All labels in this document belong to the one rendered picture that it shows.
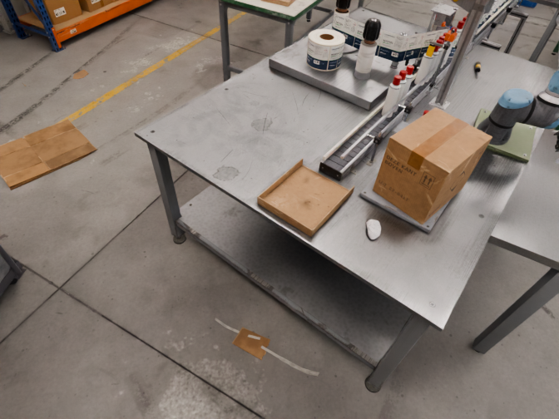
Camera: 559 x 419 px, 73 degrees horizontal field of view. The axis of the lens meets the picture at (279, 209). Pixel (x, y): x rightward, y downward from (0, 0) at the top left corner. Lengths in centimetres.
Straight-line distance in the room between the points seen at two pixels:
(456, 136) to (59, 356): 205
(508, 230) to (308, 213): 78
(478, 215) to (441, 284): 40
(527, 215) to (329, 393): 118
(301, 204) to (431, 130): 55
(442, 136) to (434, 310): 61
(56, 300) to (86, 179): 96
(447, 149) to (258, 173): 74
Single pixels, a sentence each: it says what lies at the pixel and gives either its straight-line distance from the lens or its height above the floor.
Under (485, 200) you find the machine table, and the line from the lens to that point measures 177.
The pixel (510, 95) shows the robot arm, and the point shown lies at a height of 108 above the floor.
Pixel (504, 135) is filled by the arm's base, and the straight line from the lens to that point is 206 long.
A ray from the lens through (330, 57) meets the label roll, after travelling 222.
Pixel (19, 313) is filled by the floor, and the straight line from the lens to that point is 249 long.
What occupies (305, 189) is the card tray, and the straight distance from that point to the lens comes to 154.
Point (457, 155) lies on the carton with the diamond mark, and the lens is 143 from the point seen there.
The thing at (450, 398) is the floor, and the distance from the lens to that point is 220.
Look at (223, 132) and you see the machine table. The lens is 182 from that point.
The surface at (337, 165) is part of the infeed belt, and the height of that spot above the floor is 88.
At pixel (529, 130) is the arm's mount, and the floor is 86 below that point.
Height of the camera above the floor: 193
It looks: 49 degrees down
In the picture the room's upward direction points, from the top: 4 degrees clockwise
